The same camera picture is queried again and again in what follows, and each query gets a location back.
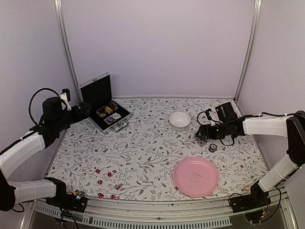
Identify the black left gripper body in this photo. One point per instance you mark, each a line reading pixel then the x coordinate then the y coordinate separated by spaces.
pixel 85 114

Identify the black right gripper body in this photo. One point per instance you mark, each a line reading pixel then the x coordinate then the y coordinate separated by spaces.
pixel 222 132

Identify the small stack poker chips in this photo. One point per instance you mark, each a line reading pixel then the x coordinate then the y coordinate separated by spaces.
pixel 212 148

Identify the aluminium poker set case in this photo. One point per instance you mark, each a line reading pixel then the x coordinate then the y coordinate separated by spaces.
pixel 98 92

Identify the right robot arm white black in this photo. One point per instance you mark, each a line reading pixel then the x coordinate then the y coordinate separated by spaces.
pixel 291 126

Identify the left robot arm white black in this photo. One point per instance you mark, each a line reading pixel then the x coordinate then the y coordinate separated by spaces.
pixel 57 116

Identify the gold playing card deck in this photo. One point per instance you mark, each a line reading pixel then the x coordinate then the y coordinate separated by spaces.
pixel 108 110

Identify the white ceramic bowl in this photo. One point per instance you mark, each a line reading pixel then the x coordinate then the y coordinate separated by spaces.
pixel 179 120

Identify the blue round blind button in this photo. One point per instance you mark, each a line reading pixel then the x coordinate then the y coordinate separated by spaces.
pixel 109 120

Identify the row of poker chips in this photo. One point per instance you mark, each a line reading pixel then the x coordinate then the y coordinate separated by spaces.
pixel 113 106

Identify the pink plastic plate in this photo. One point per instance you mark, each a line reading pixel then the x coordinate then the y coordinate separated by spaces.
pixel 195 177

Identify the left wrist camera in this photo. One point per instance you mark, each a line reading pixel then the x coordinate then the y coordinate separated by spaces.
pixel 65 98

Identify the front aluminium rail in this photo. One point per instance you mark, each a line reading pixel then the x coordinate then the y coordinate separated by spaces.
pixel 194 214

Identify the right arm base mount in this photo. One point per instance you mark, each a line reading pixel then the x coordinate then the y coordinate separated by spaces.
pixel 240 203

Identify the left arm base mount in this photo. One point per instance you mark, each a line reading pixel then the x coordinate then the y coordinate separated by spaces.
pixel 75 201

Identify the left aluminium frame post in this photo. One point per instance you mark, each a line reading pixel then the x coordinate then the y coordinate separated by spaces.
pixel 64 40

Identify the aluminium frame post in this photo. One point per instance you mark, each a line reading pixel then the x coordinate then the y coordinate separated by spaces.
pixel 249 49
pixel 64 40

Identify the right aluminium frame post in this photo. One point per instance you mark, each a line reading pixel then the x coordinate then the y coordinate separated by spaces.
pixel 249 49

